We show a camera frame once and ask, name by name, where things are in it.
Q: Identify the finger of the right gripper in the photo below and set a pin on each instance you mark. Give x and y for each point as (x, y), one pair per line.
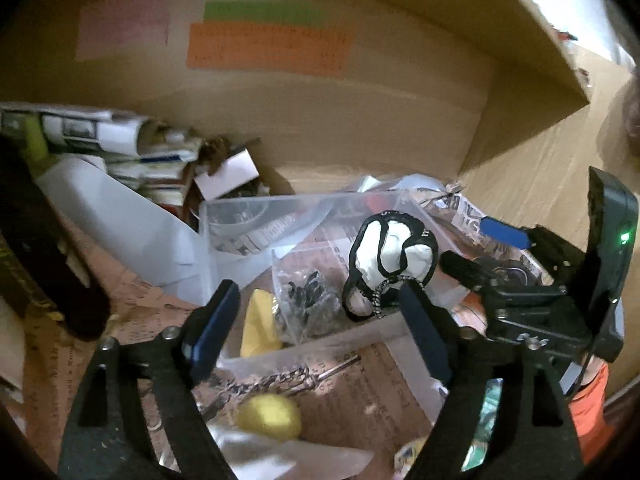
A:
(504, 233)
(467, 272)

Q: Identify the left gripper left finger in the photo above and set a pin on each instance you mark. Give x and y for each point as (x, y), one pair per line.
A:
(106, 435)

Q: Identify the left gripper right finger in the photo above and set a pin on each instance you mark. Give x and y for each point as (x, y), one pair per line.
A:
(534, 435)

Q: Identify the black and white pouch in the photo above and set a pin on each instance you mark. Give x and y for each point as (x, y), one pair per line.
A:
(391, 248)

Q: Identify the clear bag with dark items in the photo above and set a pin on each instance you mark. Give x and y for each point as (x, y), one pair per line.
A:
(307, 284)

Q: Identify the yellow foam ball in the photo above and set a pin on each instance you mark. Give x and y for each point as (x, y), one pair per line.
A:
(270, 415)

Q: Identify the yellow sponge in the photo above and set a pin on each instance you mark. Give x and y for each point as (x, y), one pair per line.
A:
(259, 329)

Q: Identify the floral patterned cloth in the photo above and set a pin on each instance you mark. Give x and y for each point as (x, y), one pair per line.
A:
(462, 433)

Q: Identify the clear plastic bin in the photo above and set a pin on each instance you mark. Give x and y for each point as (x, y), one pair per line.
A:
(240, 234)

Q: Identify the orange printed newspaper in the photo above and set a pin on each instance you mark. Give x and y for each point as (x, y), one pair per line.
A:
(378, 404)

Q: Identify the white paper sheet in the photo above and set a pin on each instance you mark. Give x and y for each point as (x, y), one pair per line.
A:
(156, 245)

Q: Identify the dark wine bottle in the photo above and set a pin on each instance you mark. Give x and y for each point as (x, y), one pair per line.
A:
(40, 264)

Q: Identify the small pink box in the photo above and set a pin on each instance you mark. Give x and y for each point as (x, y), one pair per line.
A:
(237, 170)

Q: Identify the orange sticky note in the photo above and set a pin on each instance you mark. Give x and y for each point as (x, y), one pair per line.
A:
(305, 50)

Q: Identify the stack of newspapers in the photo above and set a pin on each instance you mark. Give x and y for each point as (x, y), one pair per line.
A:
(144, 153)

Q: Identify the green sticky note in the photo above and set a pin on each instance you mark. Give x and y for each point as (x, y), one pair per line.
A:
(282, 12)

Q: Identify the pink sticky note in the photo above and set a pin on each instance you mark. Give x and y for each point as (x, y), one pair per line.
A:
(107, 25)

